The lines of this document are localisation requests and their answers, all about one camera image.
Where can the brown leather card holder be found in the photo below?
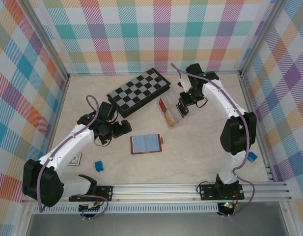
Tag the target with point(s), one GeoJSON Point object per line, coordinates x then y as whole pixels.
{"type": "Point", "coordinates": [146, 144]}

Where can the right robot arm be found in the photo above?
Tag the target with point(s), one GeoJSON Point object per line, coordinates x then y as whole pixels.
{"type": "Point", "coordinates": [237, 132]}

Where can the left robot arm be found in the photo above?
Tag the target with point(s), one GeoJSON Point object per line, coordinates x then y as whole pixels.
{"type": "Point", "coordinates": [42, 184]}

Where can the black VIP card stack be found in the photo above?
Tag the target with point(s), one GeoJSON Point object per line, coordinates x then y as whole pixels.
{"type": "Point", "coordinates": [182, 110]}

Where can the red card stack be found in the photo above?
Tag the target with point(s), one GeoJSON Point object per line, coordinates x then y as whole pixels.
{"type": "Point", "coordinates": [162, 105]}

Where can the gold card stack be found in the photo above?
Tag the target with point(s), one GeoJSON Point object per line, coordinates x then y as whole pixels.
{"type": "Point", "coordinates": [170, 118]}

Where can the clear acrylic card organizer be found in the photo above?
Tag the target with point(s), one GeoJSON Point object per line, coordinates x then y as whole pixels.
{"type": "Point", "coordinates": [175, 123]}

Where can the small grey card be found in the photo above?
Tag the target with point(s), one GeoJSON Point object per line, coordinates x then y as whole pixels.
{"type": "Point", "coordinates": [76, 159]}

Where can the black folding chessboard box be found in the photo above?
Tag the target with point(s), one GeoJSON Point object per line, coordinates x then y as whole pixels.
{"type": "Point", "coordinates": [139, 91]}

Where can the blue block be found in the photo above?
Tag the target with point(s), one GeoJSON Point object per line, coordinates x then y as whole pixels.
{"type": "Point", "coordinates": [253, 157]}
{"type": "Point", "coordinates": [99, 166]}

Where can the small circuit board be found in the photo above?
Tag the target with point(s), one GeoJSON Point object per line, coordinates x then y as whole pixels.
{"type": "Point", "coordinates": [91, 208]}
{"type": "Point", "coordinates": [227, 205]}

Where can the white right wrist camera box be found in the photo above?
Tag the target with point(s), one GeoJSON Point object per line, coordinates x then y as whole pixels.
{"type": "Point", "coordinates": [184, 84]}

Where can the aluminium frame side rail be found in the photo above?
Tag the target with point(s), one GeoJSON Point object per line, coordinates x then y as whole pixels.
{"type": "Point", "coordinates": [259, 123]}
{"type": "Point", "coordinates": [56, 108]}

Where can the aluminium frame back rail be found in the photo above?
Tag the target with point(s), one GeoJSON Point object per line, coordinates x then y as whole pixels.
{"type": "Point", "coordinates": [104, 74]}

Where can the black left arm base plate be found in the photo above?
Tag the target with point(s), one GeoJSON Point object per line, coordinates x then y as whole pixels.
{"type": "Point", "coordinates": [105, 193]}

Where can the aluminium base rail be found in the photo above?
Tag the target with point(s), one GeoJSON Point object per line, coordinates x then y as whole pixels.
{"type": "Point", "coordinates": [156, 193]}

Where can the aluminium frame post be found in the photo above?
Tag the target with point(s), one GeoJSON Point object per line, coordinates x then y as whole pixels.
{"type": "Point", "coordinates": [49, 41]}
{"type": "Point", "coordinates": [261, 37]}

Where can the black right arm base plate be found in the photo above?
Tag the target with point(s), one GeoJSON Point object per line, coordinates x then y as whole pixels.
{"type": "Point", "coordinates": [207, 191]}

